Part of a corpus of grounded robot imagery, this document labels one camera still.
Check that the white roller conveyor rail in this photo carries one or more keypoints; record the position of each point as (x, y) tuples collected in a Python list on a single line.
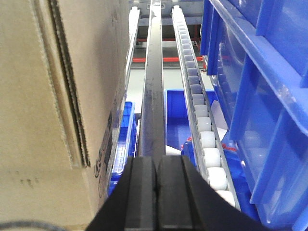
[(210, 159)]

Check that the white paper in bin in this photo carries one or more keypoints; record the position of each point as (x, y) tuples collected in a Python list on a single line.
[(219, 119)]

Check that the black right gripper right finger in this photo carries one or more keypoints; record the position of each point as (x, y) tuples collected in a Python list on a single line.
[(186, 202)]

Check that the red floor barrier bar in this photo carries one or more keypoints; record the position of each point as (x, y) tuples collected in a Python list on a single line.
[(165, 59)]

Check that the brown cardboard box black print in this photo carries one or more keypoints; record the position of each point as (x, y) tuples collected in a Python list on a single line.
[(62, 82)]

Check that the blue bin lower left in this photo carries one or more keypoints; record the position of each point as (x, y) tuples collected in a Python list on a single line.
[(125, 146)]

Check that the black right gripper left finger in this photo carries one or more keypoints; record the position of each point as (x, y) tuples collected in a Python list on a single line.
[(131, 206)]

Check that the large blue plastic bin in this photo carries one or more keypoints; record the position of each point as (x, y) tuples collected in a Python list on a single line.
[(257, 56)]

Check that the dark metal guide rail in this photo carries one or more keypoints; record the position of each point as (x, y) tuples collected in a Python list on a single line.
[(152, 130)]

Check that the blue bin lower middle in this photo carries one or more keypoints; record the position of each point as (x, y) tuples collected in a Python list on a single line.
[(177, 122)]

